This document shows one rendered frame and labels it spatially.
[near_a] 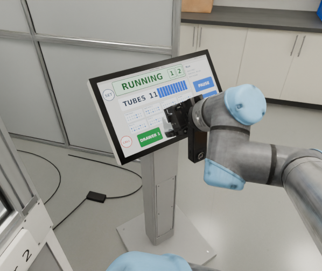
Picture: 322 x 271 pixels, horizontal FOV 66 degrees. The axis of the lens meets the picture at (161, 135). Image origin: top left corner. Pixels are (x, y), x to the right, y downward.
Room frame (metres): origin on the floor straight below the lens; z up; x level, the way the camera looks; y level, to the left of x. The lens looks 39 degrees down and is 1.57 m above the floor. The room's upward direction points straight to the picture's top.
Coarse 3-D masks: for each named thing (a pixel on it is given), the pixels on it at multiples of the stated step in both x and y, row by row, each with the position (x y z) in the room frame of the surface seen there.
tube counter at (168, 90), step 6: (168, 84) 0.86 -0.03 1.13; (174, 84) 0.87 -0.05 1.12; (180, 84) 0.88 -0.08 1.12; (186, 84) 0.89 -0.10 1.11; (150, 90) 0.82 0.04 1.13; (156, 90) 0.82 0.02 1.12; (162, 90) 0.83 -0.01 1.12; (168, 90) 0.84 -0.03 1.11; (174, 90) 0.85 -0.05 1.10; (180, 90) 0.86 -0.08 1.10; (150, 96) 0.80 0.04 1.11; (156, 96) 0.81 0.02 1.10; (162, 96) 0.82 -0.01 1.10
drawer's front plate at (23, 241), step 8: (24, 232) 0.37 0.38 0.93; (16, 240) 0.35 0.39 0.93; (24, 240) 0.36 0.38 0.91; (32, 240) 0.37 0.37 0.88; (8, 248) 0.32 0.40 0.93; (16, 248) 0.33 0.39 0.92; (24, 248) 0.34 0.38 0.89; (32, 248) 0.36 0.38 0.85; (8, 256) 0.30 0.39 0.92; (16, 256) 0.32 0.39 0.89; (24, 256) 0.33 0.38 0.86; (32, 256) 0.35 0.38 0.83; (0, 264) 0.28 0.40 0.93; (8, 264) 0.29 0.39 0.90; (16, 264) 0.31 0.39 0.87; (24, 264) 0.32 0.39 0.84
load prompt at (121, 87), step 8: (152, 72) 0.87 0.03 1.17; (160, 72) 0.88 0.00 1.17; (168, 72) 0.89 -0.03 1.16; (176, 72) 0.91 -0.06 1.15; (184, 72) 0.92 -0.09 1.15; (120, 80) 0.80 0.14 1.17; (128, 80) 0.81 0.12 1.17; (136, 80) 0.82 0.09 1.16; (144, 80) 0.83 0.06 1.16; (152, 80) 0.85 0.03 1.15; (160, 80) 0.86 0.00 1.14; (168, 80) 0.87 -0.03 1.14; (120, 88) 0.78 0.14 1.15; (128, 88) 0.79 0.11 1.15; (136, 88) 0.80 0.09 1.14
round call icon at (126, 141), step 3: (126, 135) 0.67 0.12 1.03; (129, 135) 0.67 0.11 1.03; (120, 138) 0.66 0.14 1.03; (123, 138) 0.66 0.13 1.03; (126, 138) 0.66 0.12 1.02; (129, 138) 0.67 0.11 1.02; (120, 141) 0.65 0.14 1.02; (123, 141) 0.65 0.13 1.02; (126, 141) 0.65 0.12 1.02; (129, 141) 0.66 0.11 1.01; (132, 141) 0.66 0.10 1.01; (123, 144) 0.64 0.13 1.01; (126, 144) 0.65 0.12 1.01; (129, 144) 0.65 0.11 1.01; (132, 144) 0.65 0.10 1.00; (123, 147) 0.64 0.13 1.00; (126, 147) 0.64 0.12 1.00
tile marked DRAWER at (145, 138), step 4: (156, 128) 0.72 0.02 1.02; (144, 132) 0.70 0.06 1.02; (148, 132) 0.70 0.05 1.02; (152, 132) 0.71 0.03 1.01; (156, 132) 0.71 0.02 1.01; (160, 132) 0.72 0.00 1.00; (140, 136) 0.68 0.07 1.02; (144, 136) 0.69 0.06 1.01; (148, 136) 0.69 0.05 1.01; (152, 136) 0.70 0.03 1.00; (156, 136) 0.70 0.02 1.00; (160, 136) 0.71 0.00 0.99; (140, 140) 0.67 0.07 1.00; (144, 140) 0.68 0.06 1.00; (148, 140) 0.68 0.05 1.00; (152, 140) 0.69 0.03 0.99; (156, 140) 0.69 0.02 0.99; (140, 144) 0.66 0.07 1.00; (144, 144) 0.67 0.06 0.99; (148, 144) 0.67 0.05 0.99
